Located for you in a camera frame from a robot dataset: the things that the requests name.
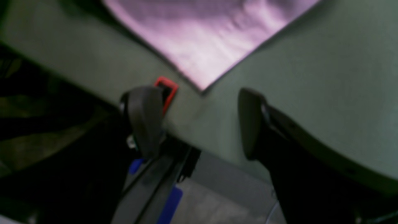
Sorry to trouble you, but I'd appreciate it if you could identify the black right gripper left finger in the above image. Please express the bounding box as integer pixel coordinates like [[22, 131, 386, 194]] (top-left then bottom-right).
[[1, 86, 163, 224]]

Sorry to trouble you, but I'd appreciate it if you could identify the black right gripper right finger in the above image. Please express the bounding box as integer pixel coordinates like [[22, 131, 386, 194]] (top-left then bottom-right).
[[238, 88, 398, 224]]

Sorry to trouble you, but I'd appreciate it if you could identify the pink t-shirt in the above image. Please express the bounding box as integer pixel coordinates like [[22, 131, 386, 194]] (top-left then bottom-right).
[[102, 0, 318, 91]]

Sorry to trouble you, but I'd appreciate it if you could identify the green table cloth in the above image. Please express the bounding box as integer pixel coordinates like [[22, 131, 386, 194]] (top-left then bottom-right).
[[1, 0, 398, 180]]

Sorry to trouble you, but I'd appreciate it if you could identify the red table clamp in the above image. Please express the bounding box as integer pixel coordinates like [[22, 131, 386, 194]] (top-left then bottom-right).
[[155, 76, 179, 116]]

